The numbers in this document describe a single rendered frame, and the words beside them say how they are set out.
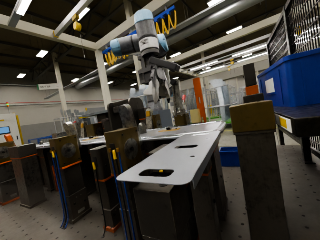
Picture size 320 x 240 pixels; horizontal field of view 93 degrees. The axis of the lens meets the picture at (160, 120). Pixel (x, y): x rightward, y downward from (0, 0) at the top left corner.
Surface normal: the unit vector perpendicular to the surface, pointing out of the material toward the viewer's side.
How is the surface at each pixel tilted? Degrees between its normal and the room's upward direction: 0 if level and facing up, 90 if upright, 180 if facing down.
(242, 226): 0
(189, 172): 0
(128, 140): 90
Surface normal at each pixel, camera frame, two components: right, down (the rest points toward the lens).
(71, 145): 0.87, -0.13
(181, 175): -0.17, -0.98
